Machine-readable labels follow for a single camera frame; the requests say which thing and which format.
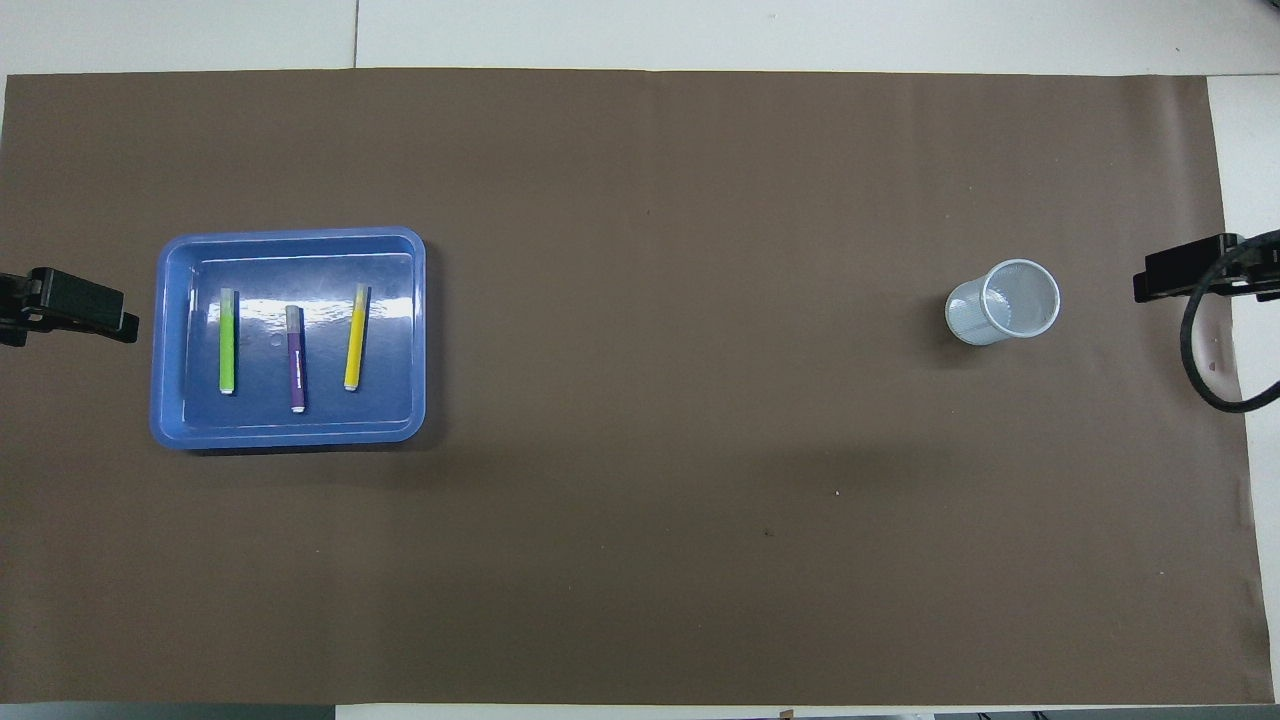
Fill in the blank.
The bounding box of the purple highlighter pen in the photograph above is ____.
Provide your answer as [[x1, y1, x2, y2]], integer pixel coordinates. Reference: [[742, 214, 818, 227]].
[[286, 305, 308, 414]]

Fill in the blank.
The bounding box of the green highlighter pen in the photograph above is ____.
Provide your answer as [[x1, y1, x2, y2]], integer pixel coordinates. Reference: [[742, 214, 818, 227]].
[[218, 287, 239, 396]]

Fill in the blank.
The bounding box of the translucent plastic cup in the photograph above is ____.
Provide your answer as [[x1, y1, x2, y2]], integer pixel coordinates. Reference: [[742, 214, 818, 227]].
[[944, 258, 1062, 347]]

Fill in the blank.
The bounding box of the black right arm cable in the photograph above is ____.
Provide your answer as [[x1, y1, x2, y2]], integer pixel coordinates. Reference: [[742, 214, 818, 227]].
[[1179, 228, 1280, 414]]

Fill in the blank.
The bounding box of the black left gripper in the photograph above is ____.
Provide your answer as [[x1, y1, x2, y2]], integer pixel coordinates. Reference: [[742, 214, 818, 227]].
[[0, 267, 140, 349]]

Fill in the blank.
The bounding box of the brown table mat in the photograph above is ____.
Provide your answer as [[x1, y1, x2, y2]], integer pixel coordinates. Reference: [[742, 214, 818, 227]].
[[0, 67, 1275, 707]]

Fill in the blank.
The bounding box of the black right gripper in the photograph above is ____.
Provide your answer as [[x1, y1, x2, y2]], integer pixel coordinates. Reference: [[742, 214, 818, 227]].
[[1133, 233, 1280, 304]]

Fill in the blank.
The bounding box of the blue plastic tray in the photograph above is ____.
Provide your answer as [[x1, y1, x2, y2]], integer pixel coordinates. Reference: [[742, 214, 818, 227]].
[[149, 226, 428, 452]]

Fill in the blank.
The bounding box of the yellow highlighter pen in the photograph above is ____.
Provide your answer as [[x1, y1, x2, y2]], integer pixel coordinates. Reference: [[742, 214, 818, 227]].
[[343, 283, 371, 392]]

